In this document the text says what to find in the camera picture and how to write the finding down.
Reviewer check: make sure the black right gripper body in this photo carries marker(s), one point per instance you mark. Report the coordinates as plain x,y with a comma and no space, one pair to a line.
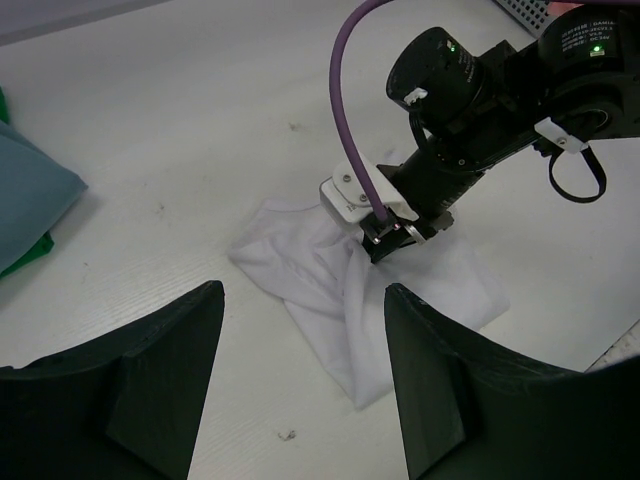
430,190

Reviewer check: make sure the grey-blue t shirt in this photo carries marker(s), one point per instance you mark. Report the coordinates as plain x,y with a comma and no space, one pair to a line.
36,192

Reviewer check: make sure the white laundry basket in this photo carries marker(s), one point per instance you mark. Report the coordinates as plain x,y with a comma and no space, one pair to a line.
535,17

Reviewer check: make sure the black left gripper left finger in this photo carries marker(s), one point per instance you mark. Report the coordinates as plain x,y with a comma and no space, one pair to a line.
125,405

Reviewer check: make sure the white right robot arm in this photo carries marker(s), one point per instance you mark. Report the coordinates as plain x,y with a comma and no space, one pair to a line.
577,83

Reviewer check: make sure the white t shirt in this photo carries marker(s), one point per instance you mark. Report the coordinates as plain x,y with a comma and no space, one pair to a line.
335,295

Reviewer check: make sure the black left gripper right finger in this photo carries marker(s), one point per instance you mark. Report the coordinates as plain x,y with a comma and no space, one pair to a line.
470,408

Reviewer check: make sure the green t shirt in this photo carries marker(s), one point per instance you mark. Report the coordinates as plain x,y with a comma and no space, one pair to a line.
46,243

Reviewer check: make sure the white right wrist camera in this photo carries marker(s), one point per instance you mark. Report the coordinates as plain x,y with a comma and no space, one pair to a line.
347,204

